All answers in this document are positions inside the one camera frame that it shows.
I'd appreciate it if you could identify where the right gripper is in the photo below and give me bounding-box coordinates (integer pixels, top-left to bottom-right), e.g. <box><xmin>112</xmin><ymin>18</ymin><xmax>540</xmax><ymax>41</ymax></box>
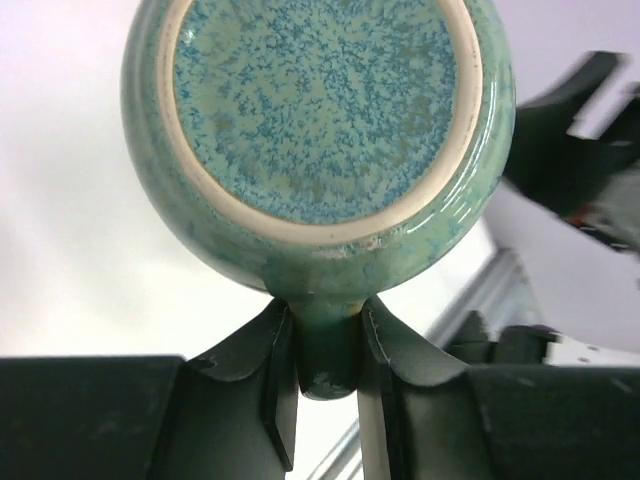
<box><xmin>503</xmin><ymin>51</ymin><xmax>639</xmax><ymax>253</ymax></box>

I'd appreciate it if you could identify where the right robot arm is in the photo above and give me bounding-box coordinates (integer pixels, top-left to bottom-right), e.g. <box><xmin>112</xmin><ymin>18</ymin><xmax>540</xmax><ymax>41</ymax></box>
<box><xmin>449</xmin><ymin>51</ymin><xmax>639</xmax><ymax>368</ymax></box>

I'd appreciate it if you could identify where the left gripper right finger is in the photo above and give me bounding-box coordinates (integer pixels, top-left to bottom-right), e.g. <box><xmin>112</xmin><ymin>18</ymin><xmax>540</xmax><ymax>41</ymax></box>
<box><xmin>358</xmin><ymin>299</ymin><xmax>639</xmax><ymax>479</ymax></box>

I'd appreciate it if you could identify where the aluminium mounting rail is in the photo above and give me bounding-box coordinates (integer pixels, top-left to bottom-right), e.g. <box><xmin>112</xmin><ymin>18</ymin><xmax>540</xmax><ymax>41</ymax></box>
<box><xmin>308</xmin><ymin>249</ymin><xmax>541</xmax><ymax>479</ymax></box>

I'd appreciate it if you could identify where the teal speckled ceramic mug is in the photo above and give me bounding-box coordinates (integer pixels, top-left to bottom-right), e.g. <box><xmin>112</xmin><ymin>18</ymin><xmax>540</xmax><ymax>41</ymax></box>
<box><xmin>121</xmin><ymin>1</ymin><xmax>515</xmax><ymax>400</ymax></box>

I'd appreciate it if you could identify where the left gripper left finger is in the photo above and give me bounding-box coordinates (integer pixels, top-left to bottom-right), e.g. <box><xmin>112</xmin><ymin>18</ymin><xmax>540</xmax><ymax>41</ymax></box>
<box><xmin>1</xmin><ymin>300</ymin><xmax>298</xmax><ymax>479</ymax></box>

